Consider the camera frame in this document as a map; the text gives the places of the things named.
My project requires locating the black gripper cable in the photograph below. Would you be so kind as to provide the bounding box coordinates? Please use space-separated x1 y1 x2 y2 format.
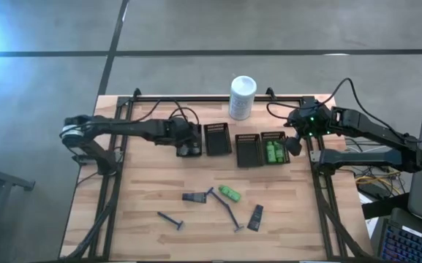
266 102 300 121
132 97 200 126

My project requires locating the black slotted plastic basket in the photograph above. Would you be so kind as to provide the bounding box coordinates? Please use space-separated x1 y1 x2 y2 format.
176 123 203 159
203 122 233 157
235 133 265 169
260 131 291 165

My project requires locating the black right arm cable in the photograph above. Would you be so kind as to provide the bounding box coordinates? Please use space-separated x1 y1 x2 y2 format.
316 77 422 144

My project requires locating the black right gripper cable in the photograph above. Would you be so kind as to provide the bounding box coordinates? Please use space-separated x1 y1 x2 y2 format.
266 102 300 121

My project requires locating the black floor stand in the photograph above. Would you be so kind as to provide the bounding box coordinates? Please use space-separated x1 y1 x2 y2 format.
0 160 36 193

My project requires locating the small green bottle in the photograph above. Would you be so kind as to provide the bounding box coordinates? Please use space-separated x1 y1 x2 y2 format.
273 140 285 163
265 141 277 164
218 185 241 203

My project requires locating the backlit computer keyboard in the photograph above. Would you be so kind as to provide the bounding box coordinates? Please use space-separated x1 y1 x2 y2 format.
378 218 422 263

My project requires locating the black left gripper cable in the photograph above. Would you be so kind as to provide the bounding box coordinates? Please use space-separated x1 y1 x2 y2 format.
132 97 200 126

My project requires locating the short blue disposable razor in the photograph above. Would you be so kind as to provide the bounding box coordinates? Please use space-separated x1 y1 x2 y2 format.
157 211 184 232

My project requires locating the black aluminium table frame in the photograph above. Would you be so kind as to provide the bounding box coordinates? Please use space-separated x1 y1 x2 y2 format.
60 87 376 263

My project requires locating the yellow cable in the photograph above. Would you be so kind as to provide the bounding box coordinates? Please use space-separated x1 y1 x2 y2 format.
355 175 402 195

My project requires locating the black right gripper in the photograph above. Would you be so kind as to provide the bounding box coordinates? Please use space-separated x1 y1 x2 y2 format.
285 100 331 157

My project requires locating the white cylindrical canister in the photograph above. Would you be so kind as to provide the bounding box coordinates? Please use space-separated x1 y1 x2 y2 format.
228 75 258 121

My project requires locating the long blue disposable razor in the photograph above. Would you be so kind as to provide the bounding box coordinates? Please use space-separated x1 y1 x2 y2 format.
206 186 245 234

